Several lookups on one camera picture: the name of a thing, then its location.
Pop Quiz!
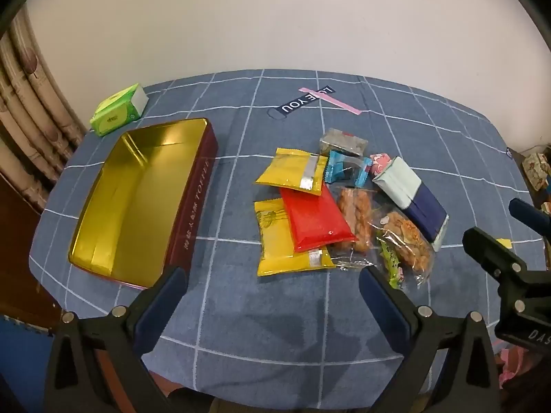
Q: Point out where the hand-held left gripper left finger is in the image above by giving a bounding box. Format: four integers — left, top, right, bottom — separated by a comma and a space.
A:
43, 265, 188, 413

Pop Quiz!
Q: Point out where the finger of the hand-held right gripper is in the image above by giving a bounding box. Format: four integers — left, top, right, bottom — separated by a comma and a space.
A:
509, 198, 551, 235
462, 226, 551, 323

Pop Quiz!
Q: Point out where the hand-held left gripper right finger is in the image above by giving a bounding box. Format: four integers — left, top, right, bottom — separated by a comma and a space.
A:
358, 265, 502, 413

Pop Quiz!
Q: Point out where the small green snack packet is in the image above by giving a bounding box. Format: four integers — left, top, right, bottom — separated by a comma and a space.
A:
376, 236, 407, 290

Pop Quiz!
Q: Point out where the clear nut packet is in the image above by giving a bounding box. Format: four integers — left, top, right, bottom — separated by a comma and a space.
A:
372, 209, 435, 287

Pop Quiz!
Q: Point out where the fried dough twist packet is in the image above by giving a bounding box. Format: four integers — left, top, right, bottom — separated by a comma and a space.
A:
333, 186, 376, 269

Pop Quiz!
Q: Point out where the pale green navy packet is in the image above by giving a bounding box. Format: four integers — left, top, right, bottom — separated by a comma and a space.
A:
372, 157, 450, 252

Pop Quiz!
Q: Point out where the red tin box gold inside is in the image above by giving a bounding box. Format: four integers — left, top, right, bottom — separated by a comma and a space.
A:
68, 117, 219, 290

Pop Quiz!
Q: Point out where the red snack packet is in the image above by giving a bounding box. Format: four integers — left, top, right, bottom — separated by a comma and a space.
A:
279, 186, 359, 254

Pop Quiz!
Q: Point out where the printed yellow snack packet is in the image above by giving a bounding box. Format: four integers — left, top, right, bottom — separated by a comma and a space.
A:
253, 198, 337, 277

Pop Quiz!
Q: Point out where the pink candy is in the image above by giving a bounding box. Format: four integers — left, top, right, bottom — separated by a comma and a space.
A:
369, 152, 392, 178

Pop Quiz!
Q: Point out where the blue candy packet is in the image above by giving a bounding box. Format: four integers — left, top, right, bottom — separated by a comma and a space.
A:
324, 150, 373, 187

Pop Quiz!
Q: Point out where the plain yellow snack packet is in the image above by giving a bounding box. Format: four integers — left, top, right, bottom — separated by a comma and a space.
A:
256, 147, 330, 197

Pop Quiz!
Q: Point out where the grey silver snack packet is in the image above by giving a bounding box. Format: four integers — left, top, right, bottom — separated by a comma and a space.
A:
319, 128, 370, 158

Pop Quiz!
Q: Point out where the pink cloth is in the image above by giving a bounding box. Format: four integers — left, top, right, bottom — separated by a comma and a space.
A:
495, 346, 551, 396

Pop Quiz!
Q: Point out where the floral patterned box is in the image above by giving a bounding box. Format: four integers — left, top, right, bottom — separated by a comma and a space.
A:
521, 152, 551, 190

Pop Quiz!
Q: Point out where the blue checked blanket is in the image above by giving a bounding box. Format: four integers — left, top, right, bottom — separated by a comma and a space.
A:
28, 69, 537, 399

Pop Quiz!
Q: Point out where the brown wooden door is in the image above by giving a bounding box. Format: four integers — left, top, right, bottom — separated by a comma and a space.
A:
0, 172, 65, 328

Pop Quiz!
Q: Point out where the blue foam mat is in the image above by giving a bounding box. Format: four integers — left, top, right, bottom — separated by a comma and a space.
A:
0, 314, 56, 413

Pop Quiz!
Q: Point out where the green tissue pack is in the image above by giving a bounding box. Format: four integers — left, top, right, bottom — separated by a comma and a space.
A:
89, 83, 150, 138

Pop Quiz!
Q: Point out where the beige patterned curtain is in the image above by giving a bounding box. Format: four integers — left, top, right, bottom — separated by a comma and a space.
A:
0, 4, 87, 216

